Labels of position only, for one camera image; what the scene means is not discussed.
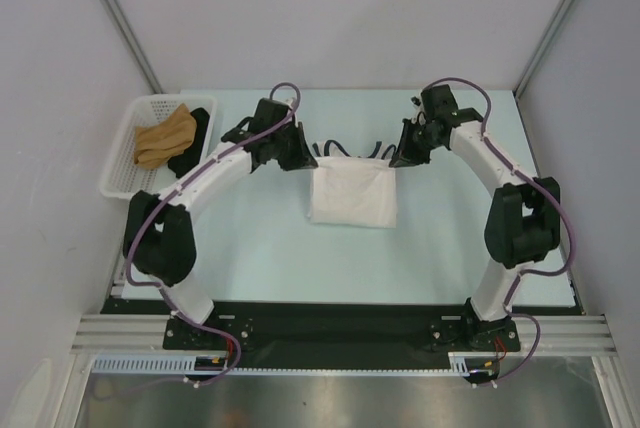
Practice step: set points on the left aluminium corner post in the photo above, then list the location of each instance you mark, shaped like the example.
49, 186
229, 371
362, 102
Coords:
132, 44

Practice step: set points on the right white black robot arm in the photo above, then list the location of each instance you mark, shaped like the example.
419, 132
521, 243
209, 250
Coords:
523, 223

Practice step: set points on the white plastic basket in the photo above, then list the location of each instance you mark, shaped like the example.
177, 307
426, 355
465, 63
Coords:
121, 177

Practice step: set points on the white graphic tank top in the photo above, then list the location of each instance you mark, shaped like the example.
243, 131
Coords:
351, 190

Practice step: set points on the black tank top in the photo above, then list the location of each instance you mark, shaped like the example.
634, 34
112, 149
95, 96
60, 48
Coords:
181, 164

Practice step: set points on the aluminium corner post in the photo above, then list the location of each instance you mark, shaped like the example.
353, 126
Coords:
551, 31
132, 44

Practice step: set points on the right aluminium corner post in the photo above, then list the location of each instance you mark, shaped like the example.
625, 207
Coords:
551, 31

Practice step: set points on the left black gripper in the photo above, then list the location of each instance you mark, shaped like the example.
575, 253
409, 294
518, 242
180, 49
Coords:
302, 158

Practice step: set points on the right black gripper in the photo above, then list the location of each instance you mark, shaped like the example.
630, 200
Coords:
406, 153

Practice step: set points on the white slotted cable duct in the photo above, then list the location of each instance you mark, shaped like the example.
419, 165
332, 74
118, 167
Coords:
210, 365

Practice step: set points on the tan tank top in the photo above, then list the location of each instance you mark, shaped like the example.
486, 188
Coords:
155, 145

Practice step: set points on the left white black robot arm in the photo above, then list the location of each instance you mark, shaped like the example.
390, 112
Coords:
159, 244

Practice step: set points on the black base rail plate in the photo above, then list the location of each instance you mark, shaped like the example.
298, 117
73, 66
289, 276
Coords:
302, 333

